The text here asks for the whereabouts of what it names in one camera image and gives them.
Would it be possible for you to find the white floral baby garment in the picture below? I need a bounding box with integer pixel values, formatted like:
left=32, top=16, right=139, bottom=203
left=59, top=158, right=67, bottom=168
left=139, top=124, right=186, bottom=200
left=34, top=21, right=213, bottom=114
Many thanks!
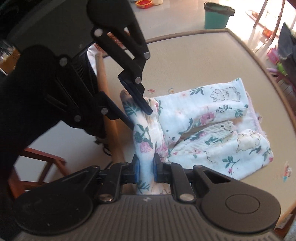
left=120, top=78, right=274, bottom=195

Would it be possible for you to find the teal trash bin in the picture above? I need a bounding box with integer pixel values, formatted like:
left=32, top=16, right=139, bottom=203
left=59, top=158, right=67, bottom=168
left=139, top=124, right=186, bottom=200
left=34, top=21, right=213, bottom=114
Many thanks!
left=204, top=2, right=235, bottom=30

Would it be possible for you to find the grey baby bouncer seat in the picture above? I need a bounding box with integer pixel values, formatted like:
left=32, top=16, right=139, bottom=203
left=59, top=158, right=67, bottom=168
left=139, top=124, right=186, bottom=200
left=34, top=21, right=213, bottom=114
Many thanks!
left=278, top=23, right=295, bottom=84

